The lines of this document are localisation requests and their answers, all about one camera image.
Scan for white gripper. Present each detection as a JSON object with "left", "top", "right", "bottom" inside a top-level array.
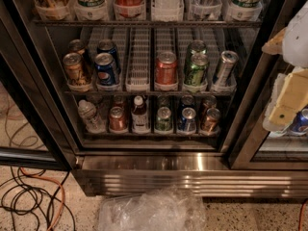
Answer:
[{"left": 262, "top": 1, "right": 308, "bottom": 132}]

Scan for silver can middle shelf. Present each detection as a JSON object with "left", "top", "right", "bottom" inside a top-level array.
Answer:
[{"left": 213, "top": 50, "right": 239, "bottom": 87}]

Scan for red soda can middle shelf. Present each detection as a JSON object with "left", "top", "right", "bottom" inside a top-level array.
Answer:
[{"left": 155, "top": 51, "right": 177, "bottom": 85}]

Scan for stainless steel fridge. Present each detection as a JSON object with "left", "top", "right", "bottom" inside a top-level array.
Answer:
[{"left": 0, "top": 0, "right": 308, "bottom": 200}]

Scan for brown juice bottle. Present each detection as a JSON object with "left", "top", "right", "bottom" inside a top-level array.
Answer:
[{"left": 131, "top": 95, "right": 150, "bottom": 134}]

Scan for clear water bottle bottom shelf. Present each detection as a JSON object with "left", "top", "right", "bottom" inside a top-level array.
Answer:
[{"left": 78, "top": 99, "right": 105, "bottom": 134}]

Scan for open glass fridge door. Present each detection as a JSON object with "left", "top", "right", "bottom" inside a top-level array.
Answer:
[{"left": 0, "top": 0, "right": 75, "bottom": 170}]

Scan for blue can right compartment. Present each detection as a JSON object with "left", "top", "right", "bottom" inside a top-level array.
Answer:
[{"left": 289, "top": 108, "right": 308, "bottom": 135}]

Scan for green soda can front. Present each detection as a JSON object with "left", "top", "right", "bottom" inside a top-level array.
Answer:
[{"left": 184, "top": 53, "right": 209, "bottom": 87}]

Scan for green soda can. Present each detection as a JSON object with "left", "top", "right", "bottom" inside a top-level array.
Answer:
[
  {"left": 186, "top": 39, "right": 208, "bottom": 61},
  {"left": 184, "top": 53, "right": 209, "bottom": 87}
]

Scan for orange can bottom front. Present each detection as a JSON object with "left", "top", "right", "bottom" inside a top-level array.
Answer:
[{"left": 201, "top": 108, "right": 221, "bottom": 132}]

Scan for green soda can rear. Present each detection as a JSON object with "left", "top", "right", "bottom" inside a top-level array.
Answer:
[{"left": 186, "top": 39, "right": 208, "bottom": 61}]

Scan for blue can bottom front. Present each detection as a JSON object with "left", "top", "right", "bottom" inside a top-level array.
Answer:
[{"left": 178, "top": 107, "right": 196, "bottom": 133}]

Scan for green can bottom front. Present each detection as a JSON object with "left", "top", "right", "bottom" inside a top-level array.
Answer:
[{"left": 155, "top": 107, "right": 172, "bottom": 132}]

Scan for copper can bottom front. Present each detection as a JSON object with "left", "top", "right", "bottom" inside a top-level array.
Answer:
[{"left": 109, "top": 107, "right": 127, "bottom": 131}]

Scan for clear plastic bin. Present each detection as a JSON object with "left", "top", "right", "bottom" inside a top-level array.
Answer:
[{"left": 97, "top": 187, "right": 206, "bottom": 231}]

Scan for blue Pepsi can front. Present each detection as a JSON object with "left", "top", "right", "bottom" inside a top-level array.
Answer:
[{"left": 94, "top": 53, "right": 119, "bottom": 86}]

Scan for blue pepsi can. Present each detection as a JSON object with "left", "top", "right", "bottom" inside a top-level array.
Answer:
[
  {"left": 96, "top": 38, "right": 121, "bottom": 73},
  {"left": 94, "top": 53, "right": 119, "bottom": 86}
]

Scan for blue Pepsi can rear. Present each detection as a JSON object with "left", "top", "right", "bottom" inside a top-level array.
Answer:
[{"left": 96, "top": 38, "right": 121, "bottom": 73}]

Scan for gold can front left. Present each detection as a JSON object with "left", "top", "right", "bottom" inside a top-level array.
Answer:
[{"left": 63, "top": 52, "right": 90, "bottom": 86}]

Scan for gold can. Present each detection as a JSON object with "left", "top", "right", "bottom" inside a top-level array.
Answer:
[
  {"left": 68, "top": 39, "right": 91, "bottom": 67},
  {"left": 63, "top": 52, "right": 90, "bottom": 86}
]

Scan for gold can rear left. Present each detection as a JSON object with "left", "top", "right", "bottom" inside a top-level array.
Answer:
[{"left": 68, "top": 39, "right": 91, "bottom": 67}]

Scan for orange cable right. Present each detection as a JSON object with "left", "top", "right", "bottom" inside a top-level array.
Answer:
[{"left": 297, "top": 199, "right": 308, "bottom": 231}]

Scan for orange cable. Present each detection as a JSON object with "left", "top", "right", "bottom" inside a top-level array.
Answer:
[
  {"left": 297, "top": 199, "right": 308, "bottom": 231},
  {"left": 18, "top": 167, "right": 66, "bottom": 231}
]

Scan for orange cable left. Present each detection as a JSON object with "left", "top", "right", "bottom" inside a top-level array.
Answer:
[{"left": 18, "top": 167, "right": 66, "bottom": 231}]

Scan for black cables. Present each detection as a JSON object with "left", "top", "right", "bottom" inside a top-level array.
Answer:
[{"left": 0, "top": 166, "right": 77, "bottom": 231}]

